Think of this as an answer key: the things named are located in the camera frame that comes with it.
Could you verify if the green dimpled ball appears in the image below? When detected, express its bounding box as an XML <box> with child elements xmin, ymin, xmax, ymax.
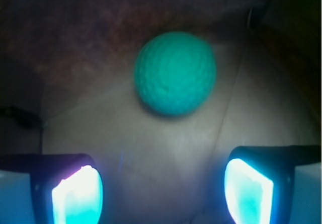
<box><xmin>134</xmin><ymin>32</ymin><xmax>217</xmax><ymax>116</ymax></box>

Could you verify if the brown paper bag tray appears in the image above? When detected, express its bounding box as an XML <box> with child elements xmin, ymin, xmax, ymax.
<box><xmin>1</xmin><ymin>0</ymin><xmax>321</xmax><ymax>223</ymax></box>

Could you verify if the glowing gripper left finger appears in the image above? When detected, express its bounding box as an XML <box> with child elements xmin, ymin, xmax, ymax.
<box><xmin>1</xmin><ymin>154</ymin><xmax>103</xmax><ymax>223</ymax></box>

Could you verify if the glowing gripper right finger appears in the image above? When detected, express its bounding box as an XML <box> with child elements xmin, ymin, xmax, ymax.
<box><xmin>224</xmin><ymin>145</ymin><xmax>321</xmax><ymax>223</ymax></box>

